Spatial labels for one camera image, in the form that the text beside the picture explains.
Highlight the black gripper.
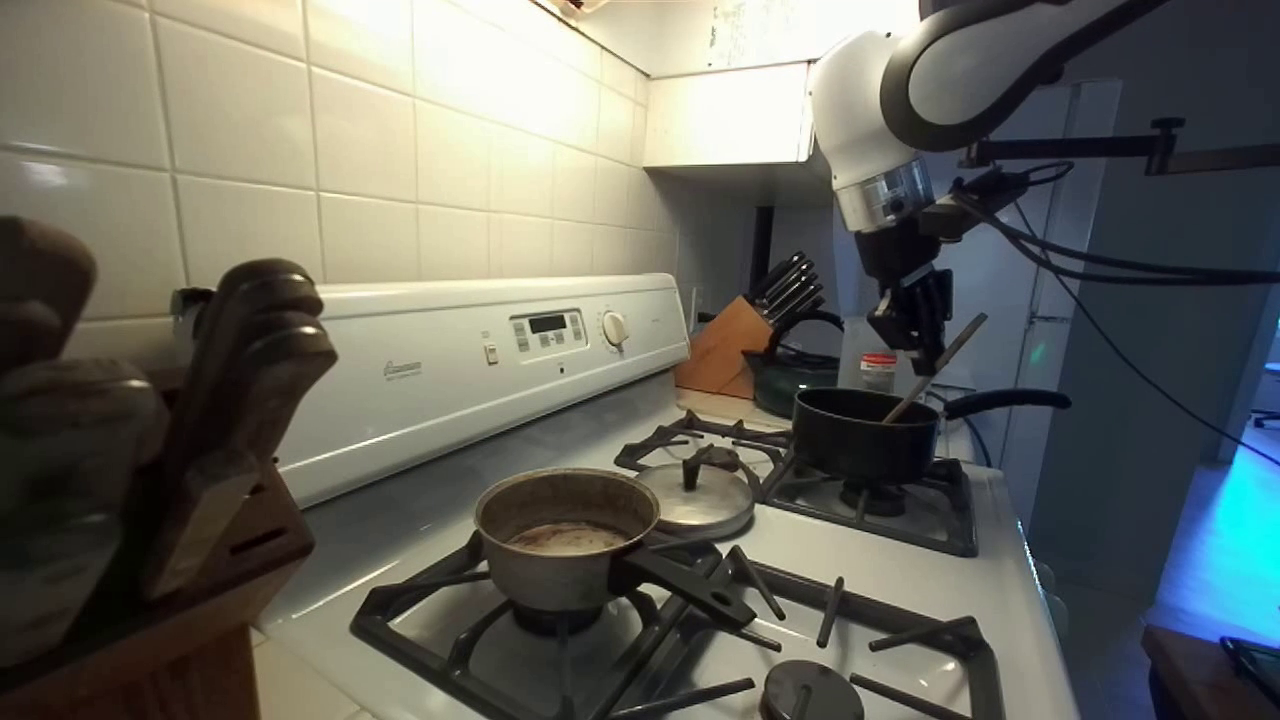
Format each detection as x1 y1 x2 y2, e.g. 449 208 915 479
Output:
855 216 952 377

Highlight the wooden spoon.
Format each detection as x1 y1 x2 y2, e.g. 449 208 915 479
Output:
879 313 987 428

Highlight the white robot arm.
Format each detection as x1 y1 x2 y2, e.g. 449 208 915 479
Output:
813 0 1164 377

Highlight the black pot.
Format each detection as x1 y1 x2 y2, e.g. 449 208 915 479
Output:
790 387 1068 484

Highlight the steel pot lid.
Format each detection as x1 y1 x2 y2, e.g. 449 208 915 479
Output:
635 447 754 540

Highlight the green kettle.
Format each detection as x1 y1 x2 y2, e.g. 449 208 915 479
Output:
748 313 844 416

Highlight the wooden knife block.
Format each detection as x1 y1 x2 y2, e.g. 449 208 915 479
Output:
0 216 334 720
674 251 825 400

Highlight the white range hood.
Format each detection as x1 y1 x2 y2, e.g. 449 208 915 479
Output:
533 0 925 175

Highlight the small steel saucepan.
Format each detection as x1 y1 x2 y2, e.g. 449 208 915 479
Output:
470 466 754 629

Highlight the white gas stove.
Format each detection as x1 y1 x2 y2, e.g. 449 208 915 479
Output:
264 276 1074 720

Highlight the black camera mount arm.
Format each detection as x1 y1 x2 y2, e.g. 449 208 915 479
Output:
962 115 1280 175

